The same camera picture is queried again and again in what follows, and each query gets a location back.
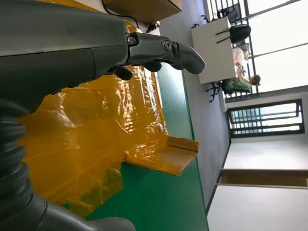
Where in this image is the black window frame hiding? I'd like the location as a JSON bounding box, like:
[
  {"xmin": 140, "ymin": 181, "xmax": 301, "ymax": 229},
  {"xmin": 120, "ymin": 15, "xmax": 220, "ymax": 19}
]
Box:
[{"xmin": 206, "ymin": 0, "xmax": 308, "ymax": 97}]

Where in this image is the white desk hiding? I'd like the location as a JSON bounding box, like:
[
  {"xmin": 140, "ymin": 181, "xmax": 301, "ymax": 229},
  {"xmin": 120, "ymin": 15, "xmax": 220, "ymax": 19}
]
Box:
[{"xmin": 191, "ymin": 16, "xmax": 238, "ymax": 85}]

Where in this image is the black office chair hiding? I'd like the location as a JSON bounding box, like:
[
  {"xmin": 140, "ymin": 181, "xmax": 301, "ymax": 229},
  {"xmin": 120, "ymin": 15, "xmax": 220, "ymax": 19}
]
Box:
[{"xmin": 215, "ymin": 24, "xmax": 251, "ymax": 45}]

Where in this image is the yellow plastic sheet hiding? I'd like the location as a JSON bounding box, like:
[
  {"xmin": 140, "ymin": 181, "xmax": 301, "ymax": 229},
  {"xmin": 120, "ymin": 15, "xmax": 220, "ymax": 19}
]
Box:
[{"xmin": 19, "ymin": 0, "xmax": 170, "ymax": 218}]

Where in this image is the wooden ledge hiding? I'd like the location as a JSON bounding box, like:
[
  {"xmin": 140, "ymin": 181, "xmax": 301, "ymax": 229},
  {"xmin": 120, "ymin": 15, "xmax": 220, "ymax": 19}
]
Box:
[{"xmin": 217, "ymin": 169, "xmax": 308, "ymax": 189}]

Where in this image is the black swivel chair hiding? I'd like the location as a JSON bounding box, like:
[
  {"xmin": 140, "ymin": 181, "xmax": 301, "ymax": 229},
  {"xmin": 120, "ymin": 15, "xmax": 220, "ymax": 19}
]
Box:
[{"xmin": 206, "ymin": 79, "xmax": 252, "ymax": 103}]

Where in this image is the cardboard box flap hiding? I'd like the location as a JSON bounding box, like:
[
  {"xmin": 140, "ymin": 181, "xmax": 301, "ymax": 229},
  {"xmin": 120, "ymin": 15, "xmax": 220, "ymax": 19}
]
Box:
[{"xmin": 125, "ymin": 135, "xmax": 200, "ymax": 178}]

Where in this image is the black window grille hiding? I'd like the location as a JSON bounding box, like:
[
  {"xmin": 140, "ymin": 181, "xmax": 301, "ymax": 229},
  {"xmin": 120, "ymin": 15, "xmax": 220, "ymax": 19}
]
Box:
[{"xmin": 226, "ymin": 99, "xmax": 305, "ymax": 139}]

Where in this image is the pink bag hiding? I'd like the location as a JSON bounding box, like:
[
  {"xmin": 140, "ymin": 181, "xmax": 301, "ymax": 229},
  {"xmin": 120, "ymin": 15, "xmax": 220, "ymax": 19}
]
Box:
[{"xmin": 232, "ymin": 47, "xmax": 245, "ymax": 65}]

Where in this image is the black cable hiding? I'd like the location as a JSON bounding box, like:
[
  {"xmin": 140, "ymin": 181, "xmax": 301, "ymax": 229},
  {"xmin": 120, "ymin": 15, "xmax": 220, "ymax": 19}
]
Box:
[{"xmin": 101, "ymin": 0, "xmax": 140, "ymax": 30}]

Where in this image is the ribbed grey left arm sleeve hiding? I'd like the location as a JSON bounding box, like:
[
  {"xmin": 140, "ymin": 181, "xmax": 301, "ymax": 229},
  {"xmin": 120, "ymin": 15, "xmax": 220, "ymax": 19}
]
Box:
[{"xmin": 0, "ymin": 99, "xmax": 33, "ymax": 211}]

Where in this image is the person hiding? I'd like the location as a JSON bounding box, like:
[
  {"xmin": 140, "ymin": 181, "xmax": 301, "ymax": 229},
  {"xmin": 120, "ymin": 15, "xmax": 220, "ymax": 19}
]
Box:
[{"xmin": 226, "ymin": 74, "xmax": 261, "ymax": 92}]

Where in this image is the brown cardboard box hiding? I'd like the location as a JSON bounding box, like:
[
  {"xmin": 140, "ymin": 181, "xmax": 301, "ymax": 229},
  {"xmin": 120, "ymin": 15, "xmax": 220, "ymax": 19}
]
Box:
[{"xmin": 104, "ymin": 0, "xmax": 183, "ymax": 25}]

